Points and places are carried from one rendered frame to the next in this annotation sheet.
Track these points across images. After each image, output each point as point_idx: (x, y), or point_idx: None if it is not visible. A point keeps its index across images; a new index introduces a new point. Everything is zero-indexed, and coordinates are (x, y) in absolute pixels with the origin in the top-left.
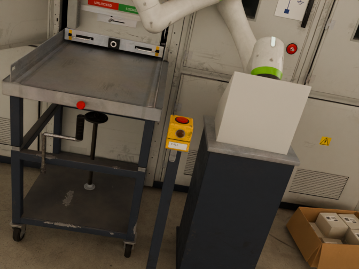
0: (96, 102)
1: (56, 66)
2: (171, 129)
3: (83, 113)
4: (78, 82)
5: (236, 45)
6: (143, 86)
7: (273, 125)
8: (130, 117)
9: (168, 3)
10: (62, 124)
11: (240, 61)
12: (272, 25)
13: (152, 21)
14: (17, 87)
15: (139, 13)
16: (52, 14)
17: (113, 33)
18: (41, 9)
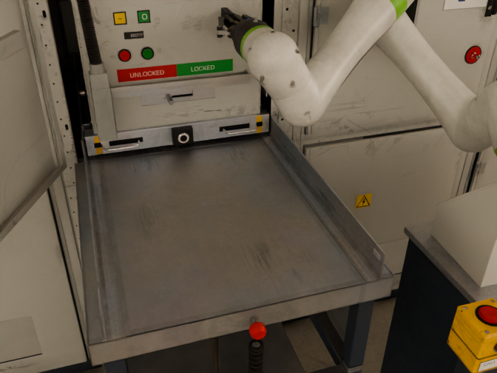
0: (279, 309)
1: (137, 241)
2: (486, 345)
3: None
4: (211, 273)
5: (422, 89)
6: (310, 224)
7: None
8: None
9: (322, 64)
10: None
11: (396, 98)
12: (441, 27)
13: (309, 109)
14: (122, 343)
15: (278, 101)
16: (56, 121)
17: (176, 118)
18: (35, 121)
